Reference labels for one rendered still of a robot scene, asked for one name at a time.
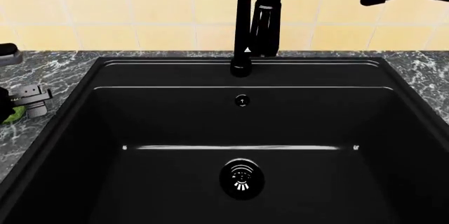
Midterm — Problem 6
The black tall kitchen faucet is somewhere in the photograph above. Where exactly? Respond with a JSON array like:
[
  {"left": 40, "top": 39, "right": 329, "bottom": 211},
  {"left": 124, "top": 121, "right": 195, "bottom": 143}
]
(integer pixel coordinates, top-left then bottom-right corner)
[{"left": 229, "top": 0, "right": 286, "bottom": 79}]

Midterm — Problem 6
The black round sink drain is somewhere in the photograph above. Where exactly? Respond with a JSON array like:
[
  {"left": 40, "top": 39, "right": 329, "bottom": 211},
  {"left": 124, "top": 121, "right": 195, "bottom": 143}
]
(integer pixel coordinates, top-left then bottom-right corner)
[{"left": 219, "top": 158, "right": 265, "bottom": 201}]

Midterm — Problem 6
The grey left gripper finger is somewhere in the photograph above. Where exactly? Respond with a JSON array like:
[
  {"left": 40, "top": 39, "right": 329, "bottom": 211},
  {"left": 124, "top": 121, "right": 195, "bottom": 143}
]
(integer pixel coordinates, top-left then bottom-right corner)
[
  {"left": 11, "top": 84, "right": 54, "bottom": 104},
  {"left": 26, "top": 102, "right": 48, "bottom": 119}
]

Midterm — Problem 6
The black sink basin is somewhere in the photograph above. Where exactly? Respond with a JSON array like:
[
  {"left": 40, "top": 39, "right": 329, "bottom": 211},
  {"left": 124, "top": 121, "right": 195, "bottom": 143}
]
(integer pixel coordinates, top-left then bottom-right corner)
[{"left": 0, "top": 55, "right": 449, "bottom": 224}]

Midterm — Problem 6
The black and grey kitchen utensil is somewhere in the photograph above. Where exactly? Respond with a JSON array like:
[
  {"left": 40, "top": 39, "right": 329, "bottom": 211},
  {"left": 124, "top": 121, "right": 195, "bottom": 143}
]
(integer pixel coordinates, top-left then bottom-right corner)
[{"left": 0, "top": 42, "right": 25, "bottom": 67}]

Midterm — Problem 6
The black round overflow cap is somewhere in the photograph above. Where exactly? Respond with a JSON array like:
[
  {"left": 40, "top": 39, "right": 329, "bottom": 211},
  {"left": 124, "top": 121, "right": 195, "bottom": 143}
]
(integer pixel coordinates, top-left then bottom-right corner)
[{"left": 234, "top": 93, "right": 251, "bottom": 108}]

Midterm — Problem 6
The green leafy vegetable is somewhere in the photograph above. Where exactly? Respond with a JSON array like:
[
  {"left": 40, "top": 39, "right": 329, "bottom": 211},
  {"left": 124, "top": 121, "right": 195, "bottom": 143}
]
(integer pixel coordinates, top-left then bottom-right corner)
[{"left": 2, "top": 105, "right": 27, "bottom": 125}]

